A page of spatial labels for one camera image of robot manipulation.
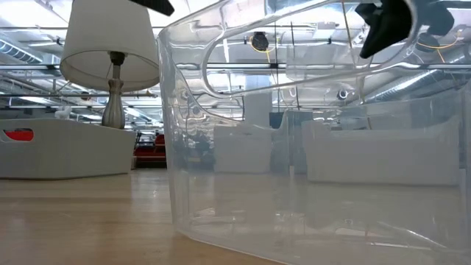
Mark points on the small white figure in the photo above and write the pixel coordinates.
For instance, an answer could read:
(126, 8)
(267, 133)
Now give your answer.
(63, 113)

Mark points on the silver ventilation duct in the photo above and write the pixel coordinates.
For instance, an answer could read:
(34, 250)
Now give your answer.
(18, 51)
(423, 79)

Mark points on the red shelf unit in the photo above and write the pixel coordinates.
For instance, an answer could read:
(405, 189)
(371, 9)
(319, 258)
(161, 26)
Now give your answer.
(152, 152)

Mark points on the white shade table lamp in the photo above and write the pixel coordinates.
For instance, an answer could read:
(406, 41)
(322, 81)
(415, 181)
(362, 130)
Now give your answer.
(110, 44)

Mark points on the gray plastic basket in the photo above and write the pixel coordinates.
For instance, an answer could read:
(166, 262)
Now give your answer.
(73, 154)

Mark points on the clear plastic basket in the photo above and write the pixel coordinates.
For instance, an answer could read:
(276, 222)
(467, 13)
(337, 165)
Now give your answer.
(257, 206)

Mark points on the black ceiling dome device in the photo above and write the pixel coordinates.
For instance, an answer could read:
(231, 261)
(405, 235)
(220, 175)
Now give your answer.
(260, 41)
(428, 42)

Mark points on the white plastic basket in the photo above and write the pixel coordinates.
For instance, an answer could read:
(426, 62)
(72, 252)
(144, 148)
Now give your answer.
(379, 154)

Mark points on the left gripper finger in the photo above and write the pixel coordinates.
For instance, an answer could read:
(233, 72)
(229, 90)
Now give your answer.
(162, 6)

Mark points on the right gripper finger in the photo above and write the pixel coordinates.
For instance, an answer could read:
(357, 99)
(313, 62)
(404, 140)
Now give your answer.
(390, 22)

